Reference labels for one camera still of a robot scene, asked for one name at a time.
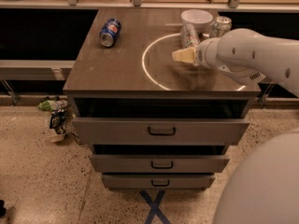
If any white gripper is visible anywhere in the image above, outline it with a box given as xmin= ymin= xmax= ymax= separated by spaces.
xmin=172 ymin=38 xmax=221 ymax=68

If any clear plastic water bottle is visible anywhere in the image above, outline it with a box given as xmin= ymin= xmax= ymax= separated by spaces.
xmin=180 ymin=23 xmax=200 ymax=49

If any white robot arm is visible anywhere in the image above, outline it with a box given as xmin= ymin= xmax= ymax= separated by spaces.
xmin=172 ymin=29 xmax=299 ymax=224

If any white ceramic bowl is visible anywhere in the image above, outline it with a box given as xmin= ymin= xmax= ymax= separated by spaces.
xmin=181 ymin=9 xmax=213 ymax=33

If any white green soda can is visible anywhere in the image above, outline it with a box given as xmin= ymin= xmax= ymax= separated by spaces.
xmin=209 ymin=16 xmax=232 ymax=38

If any grey drawer cabinet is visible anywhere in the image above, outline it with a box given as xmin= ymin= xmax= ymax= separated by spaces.
xmin=63 ymin=8 xmax=262 ymax=191

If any blue soda can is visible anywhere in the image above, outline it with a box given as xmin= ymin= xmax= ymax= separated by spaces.
xmin=99 ymin=18 xmax=121 ymax=48

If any top grey drawer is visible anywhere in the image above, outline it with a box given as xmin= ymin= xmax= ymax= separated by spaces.
xmin=73 ymin=118 xmax=249 ymax=146

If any grey drawer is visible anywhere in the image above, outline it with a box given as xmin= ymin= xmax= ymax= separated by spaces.
xmin=102 ymin=175 xmax=215 ymax=189
xmin=90 ymin=155 xmax=229 ymax=174
xmin=73 ymin=118 xmax=249 ymax=146

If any middle grey drawer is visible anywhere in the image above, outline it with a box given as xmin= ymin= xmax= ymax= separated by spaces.
xmin=90 ymin=155 xmax=229 ymax=174

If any bottom grey drawer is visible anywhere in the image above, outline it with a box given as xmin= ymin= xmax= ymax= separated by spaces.
xmin=102 ymin=175 xmax=215 ymax=189

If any wire basket with trash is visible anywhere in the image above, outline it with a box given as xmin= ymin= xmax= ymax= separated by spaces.
xmin=37 ymin=96 xmax=81 ymax=145

